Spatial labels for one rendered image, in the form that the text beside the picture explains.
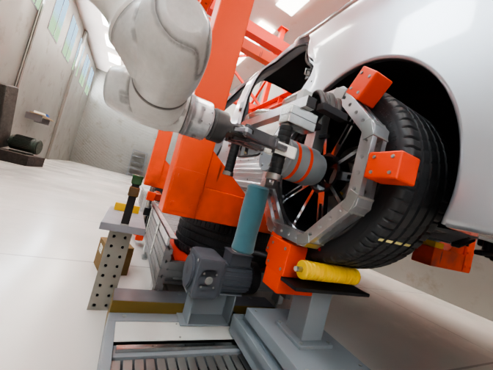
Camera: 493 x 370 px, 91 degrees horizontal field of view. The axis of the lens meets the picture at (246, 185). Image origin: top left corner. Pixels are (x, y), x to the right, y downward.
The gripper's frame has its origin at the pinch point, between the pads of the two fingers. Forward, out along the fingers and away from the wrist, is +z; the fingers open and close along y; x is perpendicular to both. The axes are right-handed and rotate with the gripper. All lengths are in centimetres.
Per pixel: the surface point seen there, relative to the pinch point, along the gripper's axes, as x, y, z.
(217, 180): -10, -61, 6
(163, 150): 14, -253, -5
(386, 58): 46, -5, 36
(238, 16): 70, -60, -6
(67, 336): -83, -54, -38
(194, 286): -54, -40, 1
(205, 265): -45, -39, 3
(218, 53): 49, -60, -11
